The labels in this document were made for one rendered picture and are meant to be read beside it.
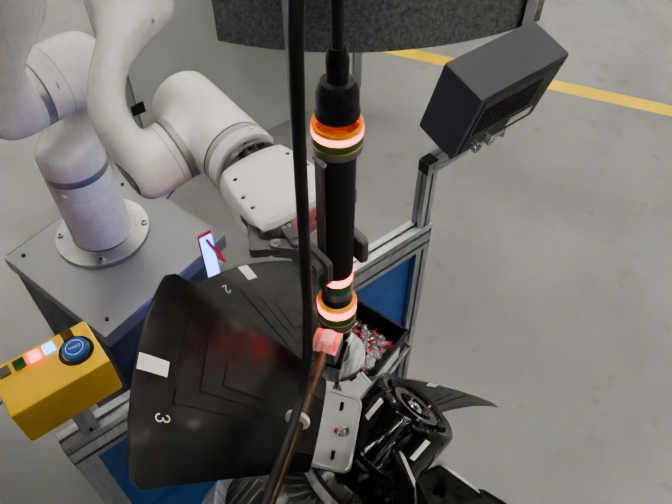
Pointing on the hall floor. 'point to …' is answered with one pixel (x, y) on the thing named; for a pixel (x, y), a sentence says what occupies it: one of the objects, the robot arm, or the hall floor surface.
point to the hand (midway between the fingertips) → (336, 251)
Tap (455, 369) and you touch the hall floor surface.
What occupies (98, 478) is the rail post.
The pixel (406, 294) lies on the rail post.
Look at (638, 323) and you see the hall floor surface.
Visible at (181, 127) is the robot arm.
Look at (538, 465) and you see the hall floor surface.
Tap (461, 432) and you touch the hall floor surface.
